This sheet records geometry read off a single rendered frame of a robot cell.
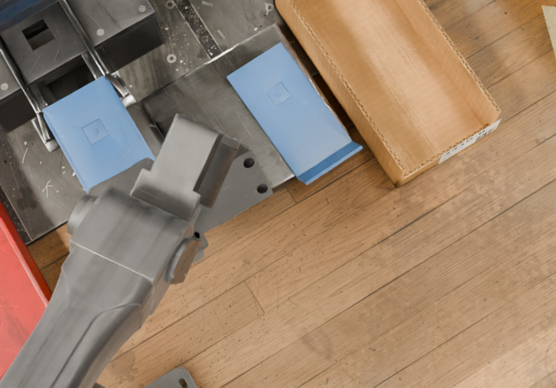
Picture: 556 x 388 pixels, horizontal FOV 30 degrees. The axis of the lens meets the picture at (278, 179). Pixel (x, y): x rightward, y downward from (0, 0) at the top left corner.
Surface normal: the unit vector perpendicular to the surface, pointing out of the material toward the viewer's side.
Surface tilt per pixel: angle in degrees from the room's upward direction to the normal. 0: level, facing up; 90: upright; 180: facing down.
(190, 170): 13
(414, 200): 0
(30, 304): 0
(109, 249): 19
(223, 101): 0
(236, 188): 25
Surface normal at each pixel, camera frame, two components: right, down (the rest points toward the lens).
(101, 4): -0.03, -0.25
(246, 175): 0.22, 0.10
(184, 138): -0.12, -0.05
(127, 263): 0.12, -0.53
